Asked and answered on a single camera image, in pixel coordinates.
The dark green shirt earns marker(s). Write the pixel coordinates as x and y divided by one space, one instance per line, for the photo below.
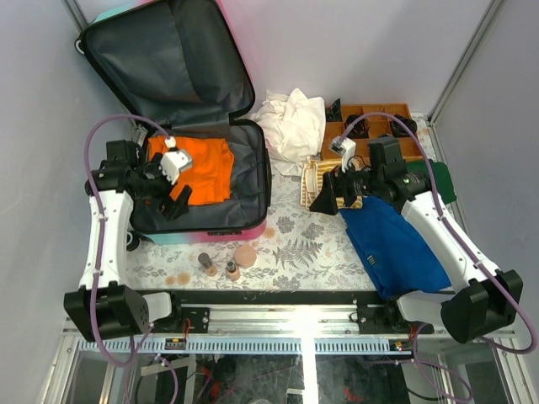
442 176

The orange compartment tray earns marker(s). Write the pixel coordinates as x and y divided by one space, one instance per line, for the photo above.
379 126

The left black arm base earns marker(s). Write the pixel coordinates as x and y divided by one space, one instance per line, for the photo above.
188 319

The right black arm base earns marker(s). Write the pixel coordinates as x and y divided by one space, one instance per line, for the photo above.
372 315

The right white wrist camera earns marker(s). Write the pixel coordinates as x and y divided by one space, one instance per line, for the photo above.
345 148

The rolled dark sock outside tray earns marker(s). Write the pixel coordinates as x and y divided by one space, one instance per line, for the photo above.
333 111

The orange shirt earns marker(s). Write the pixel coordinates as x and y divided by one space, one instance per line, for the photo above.
211 173

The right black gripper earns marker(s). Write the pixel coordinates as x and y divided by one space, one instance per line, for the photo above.
335 184

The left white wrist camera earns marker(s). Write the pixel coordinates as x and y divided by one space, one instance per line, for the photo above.
174 161

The foundation bottle grey cap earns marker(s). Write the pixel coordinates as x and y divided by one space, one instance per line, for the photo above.
207 264

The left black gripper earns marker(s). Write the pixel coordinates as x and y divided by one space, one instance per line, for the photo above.
170 209

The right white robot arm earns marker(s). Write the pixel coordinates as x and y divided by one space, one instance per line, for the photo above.
483 296

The pink and teal suitcase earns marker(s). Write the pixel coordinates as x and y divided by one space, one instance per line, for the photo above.
177 63

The rolled dark sock middle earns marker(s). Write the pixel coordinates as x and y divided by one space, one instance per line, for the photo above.
360 130

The white crumpled cloth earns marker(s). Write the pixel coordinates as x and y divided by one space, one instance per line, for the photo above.
294 127

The rolled dark sock right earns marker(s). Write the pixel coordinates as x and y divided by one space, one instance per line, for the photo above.
398 131

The octagonal beige powder compact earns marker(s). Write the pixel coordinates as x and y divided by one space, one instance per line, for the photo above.
245 256

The blue folded shirt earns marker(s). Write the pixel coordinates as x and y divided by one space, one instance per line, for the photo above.
393 253

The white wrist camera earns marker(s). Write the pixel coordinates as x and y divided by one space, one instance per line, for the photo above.
345 148
174 161

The foundation bottle black cap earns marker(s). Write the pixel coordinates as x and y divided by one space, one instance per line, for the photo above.
233 271

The yellow striped shirt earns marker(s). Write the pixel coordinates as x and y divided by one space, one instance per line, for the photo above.
312 182

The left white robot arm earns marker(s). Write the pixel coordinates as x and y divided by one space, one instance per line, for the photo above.
104 306

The rolled dark sock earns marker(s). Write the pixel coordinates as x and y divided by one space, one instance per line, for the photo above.
360 130
398 131

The aluminium mounting rail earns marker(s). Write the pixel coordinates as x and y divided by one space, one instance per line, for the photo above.
266 322

